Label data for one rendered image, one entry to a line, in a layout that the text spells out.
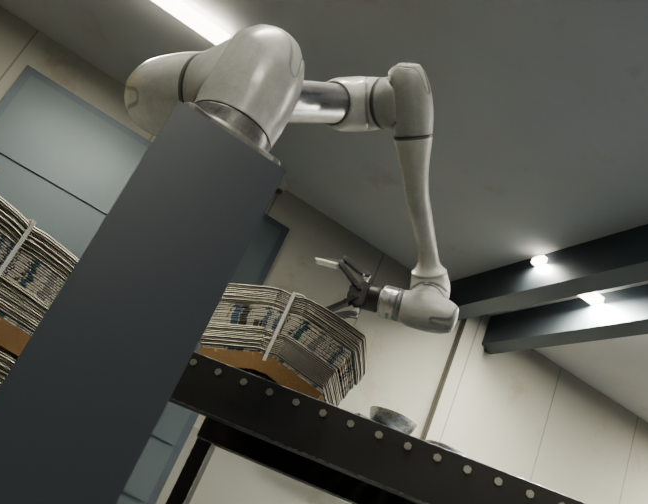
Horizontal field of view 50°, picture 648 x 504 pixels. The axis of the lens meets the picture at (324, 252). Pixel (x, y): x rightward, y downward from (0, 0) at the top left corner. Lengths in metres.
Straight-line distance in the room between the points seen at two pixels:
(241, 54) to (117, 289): 0.46
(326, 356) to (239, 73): 0.79
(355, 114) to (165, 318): 0.93
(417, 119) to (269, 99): 0.64
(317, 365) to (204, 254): 0.73
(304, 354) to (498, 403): 5.65
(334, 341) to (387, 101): 0.61
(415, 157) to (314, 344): 0.53
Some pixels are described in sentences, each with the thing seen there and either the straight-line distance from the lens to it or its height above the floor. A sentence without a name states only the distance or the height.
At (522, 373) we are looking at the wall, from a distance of 7.51.
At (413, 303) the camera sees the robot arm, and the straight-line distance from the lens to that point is 1.86.
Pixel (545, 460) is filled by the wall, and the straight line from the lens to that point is 7.66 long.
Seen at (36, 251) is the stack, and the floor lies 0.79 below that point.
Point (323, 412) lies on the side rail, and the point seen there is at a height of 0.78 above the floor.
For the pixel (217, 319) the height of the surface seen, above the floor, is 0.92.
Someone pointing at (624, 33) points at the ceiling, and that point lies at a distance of 3.94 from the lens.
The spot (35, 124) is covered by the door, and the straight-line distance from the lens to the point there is 5.98.
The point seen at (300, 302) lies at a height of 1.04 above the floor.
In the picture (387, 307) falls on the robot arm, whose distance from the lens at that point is 1.87.
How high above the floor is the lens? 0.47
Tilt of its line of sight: 23 degrees up
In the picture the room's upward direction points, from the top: 25 degrees clockwise
